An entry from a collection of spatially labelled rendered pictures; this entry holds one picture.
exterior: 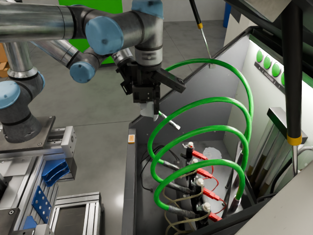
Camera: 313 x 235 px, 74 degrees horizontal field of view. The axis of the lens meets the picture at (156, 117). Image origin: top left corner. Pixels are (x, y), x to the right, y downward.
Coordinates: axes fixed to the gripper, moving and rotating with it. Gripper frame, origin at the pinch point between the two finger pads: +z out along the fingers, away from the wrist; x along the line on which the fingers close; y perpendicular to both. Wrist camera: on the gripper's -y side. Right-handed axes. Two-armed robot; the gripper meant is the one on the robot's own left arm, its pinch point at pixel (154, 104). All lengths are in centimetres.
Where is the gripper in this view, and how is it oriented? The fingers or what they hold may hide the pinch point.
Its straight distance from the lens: 80.7
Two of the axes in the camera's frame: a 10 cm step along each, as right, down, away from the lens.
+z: 5.0, 8.6, 0.4
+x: -5.2, 3.4, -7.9
